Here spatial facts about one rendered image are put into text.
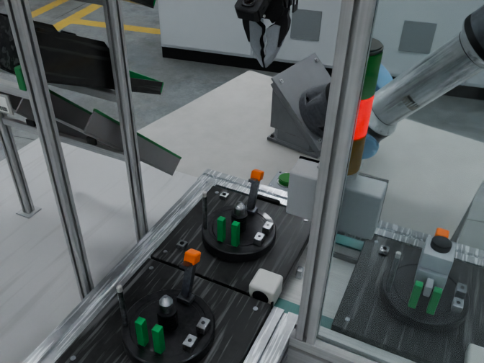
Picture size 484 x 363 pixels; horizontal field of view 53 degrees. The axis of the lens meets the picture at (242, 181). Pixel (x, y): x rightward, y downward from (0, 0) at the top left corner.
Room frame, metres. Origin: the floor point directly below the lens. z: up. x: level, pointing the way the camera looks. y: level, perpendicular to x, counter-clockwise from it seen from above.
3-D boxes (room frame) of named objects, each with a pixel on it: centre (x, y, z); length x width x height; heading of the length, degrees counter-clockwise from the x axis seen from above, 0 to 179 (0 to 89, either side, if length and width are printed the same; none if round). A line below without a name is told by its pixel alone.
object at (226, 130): (1.19, -0.18, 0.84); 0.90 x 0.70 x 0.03; 55
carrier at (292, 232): (0.69, 0.00, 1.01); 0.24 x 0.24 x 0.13; 65
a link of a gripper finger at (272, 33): (0.91, -0.06, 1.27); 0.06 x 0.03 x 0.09; 155
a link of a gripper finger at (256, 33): (0.93, -0.03, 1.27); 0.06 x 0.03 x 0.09; 155
